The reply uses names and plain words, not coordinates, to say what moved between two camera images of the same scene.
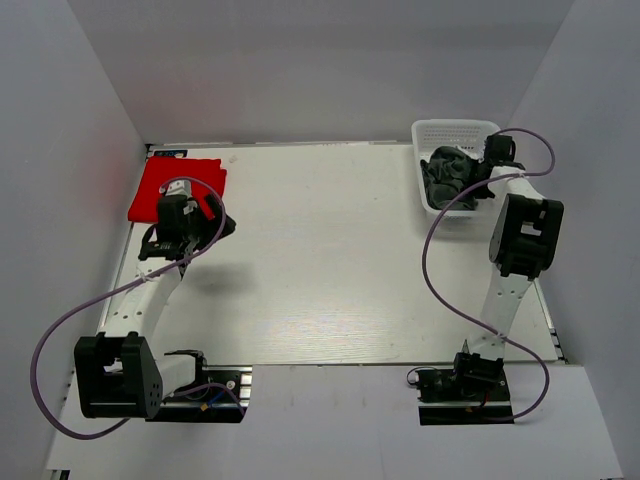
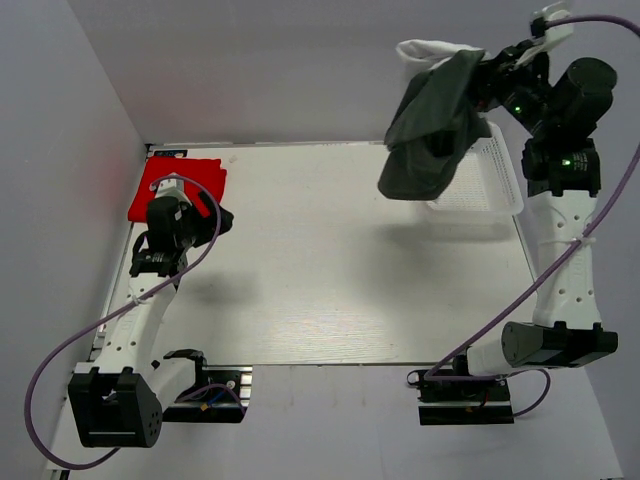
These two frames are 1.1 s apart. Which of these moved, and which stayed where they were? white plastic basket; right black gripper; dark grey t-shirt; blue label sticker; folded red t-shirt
Moved: white plastic basket; dark grey t-shirt; right black gripper
Stayed: folded red t-shirt; blue label sticker
